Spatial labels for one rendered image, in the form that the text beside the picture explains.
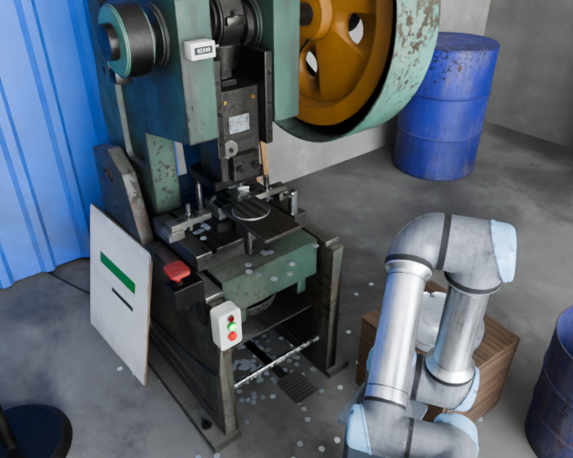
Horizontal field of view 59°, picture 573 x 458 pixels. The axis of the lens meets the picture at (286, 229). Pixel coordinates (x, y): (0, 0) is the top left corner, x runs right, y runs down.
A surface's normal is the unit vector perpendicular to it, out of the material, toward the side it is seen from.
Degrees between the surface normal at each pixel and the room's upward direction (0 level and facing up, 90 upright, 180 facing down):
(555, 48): 90
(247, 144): 90
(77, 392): 0
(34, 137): 90
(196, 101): 90
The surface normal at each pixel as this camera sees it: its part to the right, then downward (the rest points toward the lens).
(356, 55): -0.78, 0.33
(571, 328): 0.23, 0.49
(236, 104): 0.62, 0.42
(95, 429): 0.00, -0.84
